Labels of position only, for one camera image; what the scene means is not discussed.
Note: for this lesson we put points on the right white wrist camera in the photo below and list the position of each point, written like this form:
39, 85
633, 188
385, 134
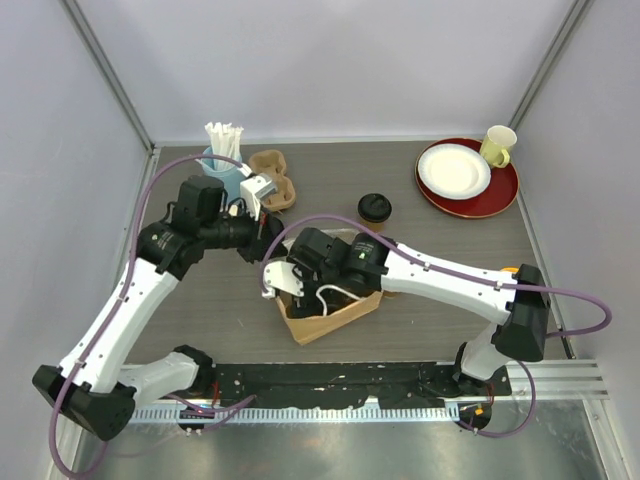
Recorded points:
279, 276

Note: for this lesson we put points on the aluminium frame rail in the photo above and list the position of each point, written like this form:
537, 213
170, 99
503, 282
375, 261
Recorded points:
532, 384

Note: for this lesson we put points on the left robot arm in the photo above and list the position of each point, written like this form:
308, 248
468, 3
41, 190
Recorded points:
89, 386

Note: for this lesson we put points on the white paper plate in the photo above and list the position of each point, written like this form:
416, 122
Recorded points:
453, 171

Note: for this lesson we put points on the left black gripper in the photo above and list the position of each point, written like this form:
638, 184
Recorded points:
261, 237

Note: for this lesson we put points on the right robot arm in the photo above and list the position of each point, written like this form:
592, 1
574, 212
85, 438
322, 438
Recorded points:
513, 303

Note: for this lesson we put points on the light blue straw holder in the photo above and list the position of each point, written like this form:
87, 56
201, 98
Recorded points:
230, 175

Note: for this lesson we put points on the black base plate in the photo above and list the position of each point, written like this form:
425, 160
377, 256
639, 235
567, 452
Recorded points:
343, 385

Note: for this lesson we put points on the cardboard cup carrier stack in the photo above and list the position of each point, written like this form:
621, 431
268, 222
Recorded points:
273, 164

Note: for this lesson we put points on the red round tray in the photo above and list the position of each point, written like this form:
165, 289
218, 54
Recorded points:
498, 197

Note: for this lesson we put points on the brown paper bag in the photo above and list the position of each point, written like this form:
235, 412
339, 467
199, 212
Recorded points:
330, 320

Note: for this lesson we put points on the pale yellow mug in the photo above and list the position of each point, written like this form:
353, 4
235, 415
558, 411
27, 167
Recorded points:
497, 145

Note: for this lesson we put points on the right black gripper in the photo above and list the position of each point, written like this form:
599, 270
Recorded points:
306, 306

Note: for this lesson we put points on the brown paper cup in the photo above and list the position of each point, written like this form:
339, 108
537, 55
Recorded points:
374, 226

